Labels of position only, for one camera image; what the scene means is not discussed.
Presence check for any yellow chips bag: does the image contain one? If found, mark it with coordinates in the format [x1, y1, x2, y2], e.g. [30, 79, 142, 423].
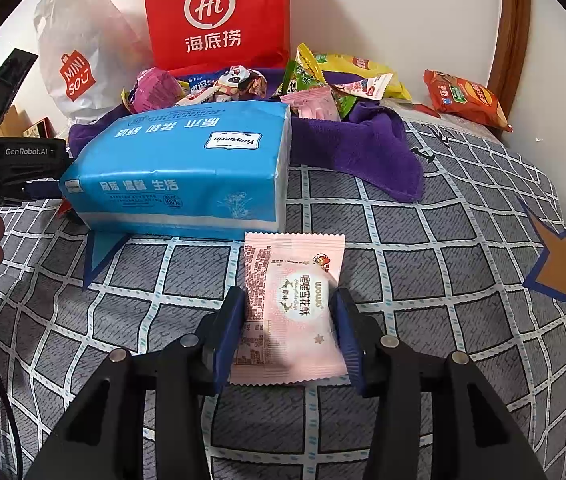
[315, 53, 412, 102]

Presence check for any pink panda snack packet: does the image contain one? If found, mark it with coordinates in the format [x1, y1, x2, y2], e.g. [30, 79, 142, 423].
[213, 65, 267, 102]

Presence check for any red Haidilao paper bag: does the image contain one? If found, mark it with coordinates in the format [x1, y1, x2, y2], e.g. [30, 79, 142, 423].
[144, 0, 289, 76]

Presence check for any patterned book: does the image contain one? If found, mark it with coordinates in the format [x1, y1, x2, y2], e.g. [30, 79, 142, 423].
[22, 117, 56, 139]

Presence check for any blue tissue pack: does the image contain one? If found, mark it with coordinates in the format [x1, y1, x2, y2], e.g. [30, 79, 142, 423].
[59, 101, 292, 240]

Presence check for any green snack packet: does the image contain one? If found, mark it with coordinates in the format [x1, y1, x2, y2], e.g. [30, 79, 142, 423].
[279, 42, 357, 118]

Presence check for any pink pastry packet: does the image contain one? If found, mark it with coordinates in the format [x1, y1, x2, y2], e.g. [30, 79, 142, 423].
[280, 86, 341, 122]
[230, 232, 346, 386]

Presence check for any purple towel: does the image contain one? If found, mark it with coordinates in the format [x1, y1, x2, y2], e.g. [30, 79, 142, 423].
[68, 68, 424, 203]

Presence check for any magenta snack packet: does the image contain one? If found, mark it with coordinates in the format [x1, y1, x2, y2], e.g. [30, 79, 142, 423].
[122, 67, 185, 114]

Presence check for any white Miniso plastic bag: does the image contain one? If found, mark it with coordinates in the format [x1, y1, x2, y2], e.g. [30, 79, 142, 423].
[34, 0, 152, 124]

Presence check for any red orange snack bag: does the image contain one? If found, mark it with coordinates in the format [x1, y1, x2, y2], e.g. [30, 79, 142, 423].
[423, 70, 512, 132]

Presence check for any red white fruit snack packet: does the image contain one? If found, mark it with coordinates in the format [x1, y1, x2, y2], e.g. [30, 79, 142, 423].
[335, 73, 394, 101]

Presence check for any blue snack packet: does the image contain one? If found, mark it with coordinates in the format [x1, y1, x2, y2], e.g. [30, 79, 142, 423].
[177, 72, 222, 96]

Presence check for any brown wooden door frame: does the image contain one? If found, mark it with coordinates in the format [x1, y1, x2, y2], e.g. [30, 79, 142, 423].
[488, 0, 531, 117]

